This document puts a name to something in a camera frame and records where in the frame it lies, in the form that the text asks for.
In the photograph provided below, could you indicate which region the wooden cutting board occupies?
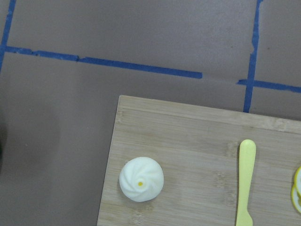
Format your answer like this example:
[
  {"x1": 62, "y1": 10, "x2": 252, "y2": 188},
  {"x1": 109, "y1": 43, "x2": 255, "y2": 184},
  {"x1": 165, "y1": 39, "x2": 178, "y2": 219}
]
[{"x1": 97, "y1": 96, "x2": 301, "y2": 226}]

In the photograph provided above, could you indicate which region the white steamed bun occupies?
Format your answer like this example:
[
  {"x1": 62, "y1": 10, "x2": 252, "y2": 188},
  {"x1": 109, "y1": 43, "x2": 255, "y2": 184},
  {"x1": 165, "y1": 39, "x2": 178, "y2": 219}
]
[{"x1": 119, "y1": 157, "x2": 164, "y2": 202}]

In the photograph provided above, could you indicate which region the yellow plastic knife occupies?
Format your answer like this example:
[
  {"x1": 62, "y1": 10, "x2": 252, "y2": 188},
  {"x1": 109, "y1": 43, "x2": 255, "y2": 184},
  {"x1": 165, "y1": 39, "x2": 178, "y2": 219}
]
[{"x1": 235, "y1": 139, "x2": 256, "y2": 226}]

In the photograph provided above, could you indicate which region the right lemon slice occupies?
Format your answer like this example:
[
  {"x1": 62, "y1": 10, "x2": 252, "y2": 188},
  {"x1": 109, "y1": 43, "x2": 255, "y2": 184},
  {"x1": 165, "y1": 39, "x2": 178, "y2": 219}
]
[{"x1": 291, "y1": 167, "x2": 301, "y2": 213}]

